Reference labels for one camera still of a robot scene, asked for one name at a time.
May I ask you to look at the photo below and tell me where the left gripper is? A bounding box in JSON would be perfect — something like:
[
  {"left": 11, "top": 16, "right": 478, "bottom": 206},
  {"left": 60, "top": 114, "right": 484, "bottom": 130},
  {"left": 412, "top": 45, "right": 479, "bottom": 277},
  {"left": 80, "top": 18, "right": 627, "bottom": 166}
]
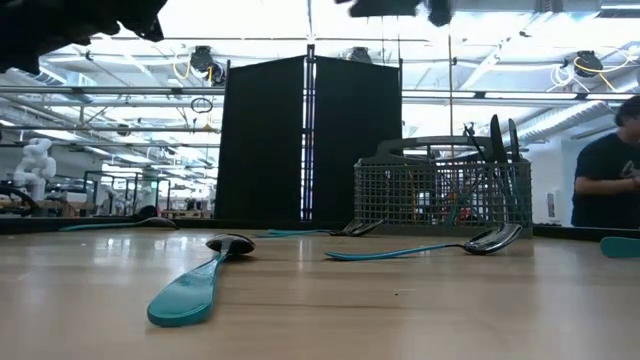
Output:
[{"left": 0, "top": 0, "right": 169, "bottom": 75}]

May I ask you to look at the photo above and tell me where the white wall device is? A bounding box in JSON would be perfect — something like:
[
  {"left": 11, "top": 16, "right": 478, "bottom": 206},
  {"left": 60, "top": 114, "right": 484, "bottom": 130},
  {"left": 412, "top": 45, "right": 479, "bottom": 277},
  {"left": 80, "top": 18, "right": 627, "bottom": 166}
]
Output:
[{"left": 545, "top": 188, "right": 562, "bottom": 222}]

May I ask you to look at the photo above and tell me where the black folding partition screen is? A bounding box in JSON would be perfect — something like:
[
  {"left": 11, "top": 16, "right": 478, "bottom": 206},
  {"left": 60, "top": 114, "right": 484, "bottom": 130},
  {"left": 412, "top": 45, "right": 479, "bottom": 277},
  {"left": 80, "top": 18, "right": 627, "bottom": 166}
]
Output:
[{"left": 214, "top": 43, "right": 404, "bottom": 225}]

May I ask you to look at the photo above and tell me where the white robot figure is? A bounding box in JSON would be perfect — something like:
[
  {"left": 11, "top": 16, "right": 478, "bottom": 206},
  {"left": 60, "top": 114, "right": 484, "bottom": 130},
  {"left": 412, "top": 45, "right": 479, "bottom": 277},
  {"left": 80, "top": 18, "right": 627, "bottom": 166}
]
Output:
[{"left": 12, "top": 137, "right": 58, "bottom": 202}]

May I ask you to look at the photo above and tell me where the person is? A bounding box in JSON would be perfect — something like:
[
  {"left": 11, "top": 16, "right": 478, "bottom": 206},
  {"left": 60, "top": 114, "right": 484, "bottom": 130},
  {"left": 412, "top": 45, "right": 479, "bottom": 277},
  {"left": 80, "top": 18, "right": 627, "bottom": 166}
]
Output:
[{"left": 569, "top": 94, "right": 640, "bottom": 230}]

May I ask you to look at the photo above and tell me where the grey plastic cutlery basket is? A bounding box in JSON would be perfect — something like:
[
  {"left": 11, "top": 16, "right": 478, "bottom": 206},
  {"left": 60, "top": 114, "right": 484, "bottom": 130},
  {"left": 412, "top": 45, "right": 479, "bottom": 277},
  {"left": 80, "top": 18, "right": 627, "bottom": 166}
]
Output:
[{"left": 352, "top": 134, "right": 534, "bottom": 239}]

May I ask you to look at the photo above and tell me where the black aluminium table frame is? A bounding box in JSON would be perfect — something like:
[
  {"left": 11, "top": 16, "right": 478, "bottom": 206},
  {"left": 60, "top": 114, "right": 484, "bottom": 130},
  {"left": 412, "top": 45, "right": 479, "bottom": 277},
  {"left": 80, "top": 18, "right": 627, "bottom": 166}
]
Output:
[{"left": 0, "top": 213, "right": 640, "bottom": 242}]

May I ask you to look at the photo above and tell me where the black cable reel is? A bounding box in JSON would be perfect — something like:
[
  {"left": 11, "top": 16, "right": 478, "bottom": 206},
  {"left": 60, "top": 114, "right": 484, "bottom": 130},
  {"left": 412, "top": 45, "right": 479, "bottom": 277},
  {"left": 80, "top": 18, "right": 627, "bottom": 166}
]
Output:
[
  {"left": 571, "top": 49, "right": 605, "bottom": 79},
  {"left": 348, "top": 46, "right": 374, "bottom": 65},
  {"left": 188, "top": 44, "right": 226, "bottom": 87}
]

